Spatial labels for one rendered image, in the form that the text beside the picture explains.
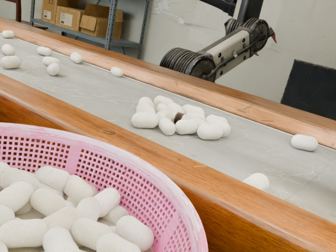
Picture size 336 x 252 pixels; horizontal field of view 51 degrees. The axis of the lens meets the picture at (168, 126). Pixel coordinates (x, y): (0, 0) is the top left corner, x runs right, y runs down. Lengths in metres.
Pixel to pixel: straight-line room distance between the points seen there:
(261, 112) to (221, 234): 0.39
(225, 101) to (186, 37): 2.37
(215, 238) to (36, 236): 0.13
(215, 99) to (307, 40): 1.97
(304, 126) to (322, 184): 0.20
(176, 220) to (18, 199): 0.12
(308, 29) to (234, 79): 0.63
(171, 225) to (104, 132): 0.14
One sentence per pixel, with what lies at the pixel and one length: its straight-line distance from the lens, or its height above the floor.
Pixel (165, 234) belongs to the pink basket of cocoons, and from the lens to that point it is 0.27.
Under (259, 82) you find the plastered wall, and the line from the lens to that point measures 2.71.
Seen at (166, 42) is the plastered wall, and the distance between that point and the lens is 3.14.
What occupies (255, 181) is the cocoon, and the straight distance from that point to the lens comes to 0.34.
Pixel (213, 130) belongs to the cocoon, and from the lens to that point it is 0.47.
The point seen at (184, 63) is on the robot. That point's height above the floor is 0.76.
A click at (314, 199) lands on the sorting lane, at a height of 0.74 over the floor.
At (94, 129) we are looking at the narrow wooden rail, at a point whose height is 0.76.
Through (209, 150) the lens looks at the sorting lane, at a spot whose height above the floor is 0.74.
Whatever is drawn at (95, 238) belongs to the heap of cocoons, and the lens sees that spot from 0.26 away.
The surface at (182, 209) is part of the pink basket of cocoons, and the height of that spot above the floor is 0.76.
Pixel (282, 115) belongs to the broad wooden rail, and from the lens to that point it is 0.64.
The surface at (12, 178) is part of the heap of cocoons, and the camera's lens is 0.32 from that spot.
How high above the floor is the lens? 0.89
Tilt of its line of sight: 18 degrees down
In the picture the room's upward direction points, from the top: 12 degrees clockwise
